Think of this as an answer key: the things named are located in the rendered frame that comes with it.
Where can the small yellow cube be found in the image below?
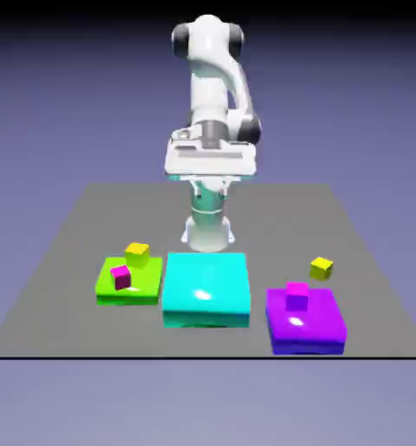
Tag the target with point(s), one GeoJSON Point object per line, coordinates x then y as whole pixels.
{"type": "Point", "coordinates": [321, 268]}
{"type": "Point", "coordinates": [137, 254]}

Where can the large purple box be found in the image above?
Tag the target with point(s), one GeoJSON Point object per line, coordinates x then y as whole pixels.
{"type": "Point", "coordinates": [312, 324]}

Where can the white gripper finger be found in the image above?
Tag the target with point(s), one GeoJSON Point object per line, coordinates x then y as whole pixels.
{"type": "Point", "coordinates": [225, 191]}
{"type": "Point", "coordinates": [198, 190]}

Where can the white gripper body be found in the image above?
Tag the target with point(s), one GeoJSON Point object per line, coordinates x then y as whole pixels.
{"type": "Point", "coordinates": [211, 163]}

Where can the small magenta cube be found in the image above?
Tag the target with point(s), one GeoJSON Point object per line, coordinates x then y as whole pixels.
{"type": "Point", "coordinates": [121, 277]}
{"type": "Point", "coordinates": [297, 296]}

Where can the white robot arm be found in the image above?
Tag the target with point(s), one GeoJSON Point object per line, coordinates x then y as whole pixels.
{"type": "Point", "coordinates": [208, 69]}

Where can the large green box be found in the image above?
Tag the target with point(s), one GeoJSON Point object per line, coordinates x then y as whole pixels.
{"type": "Point", "coordinates": [145, 278]}

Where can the large cyan box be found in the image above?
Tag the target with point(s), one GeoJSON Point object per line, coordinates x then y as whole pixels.
{"type": "Point", "coordinates": [206, 289]}

